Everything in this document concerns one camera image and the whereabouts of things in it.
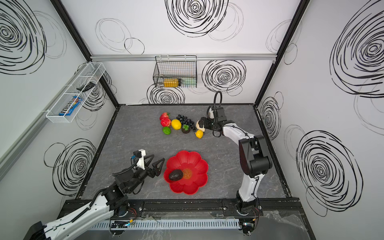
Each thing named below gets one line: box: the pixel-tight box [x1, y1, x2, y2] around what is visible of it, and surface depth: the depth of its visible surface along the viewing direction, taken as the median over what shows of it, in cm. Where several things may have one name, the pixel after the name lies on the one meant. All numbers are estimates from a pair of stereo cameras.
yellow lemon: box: [171, 119, 182, 130], surface depth 107 cm
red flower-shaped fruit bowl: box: [164, 150, 209, 195], surface depth 86 cm
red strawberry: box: [159, 112, 171, 123], surface depth 111 cm
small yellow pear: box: [195, 129, 204, 139], surface depth 101 cm
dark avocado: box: [169, 169, 183, 181], surface depth 81 cm
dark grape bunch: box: [176, 114, 196, 132], surface depth 107 cm
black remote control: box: [76, 81, 96, 92], surface depth 82 cm
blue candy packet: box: [58, 96, 82, 116], surface depth 72 cm
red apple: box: [160, 117, 172, 127], surface depth 105 cm
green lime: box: [162, 126, 172, 135], surface depth 103 cm
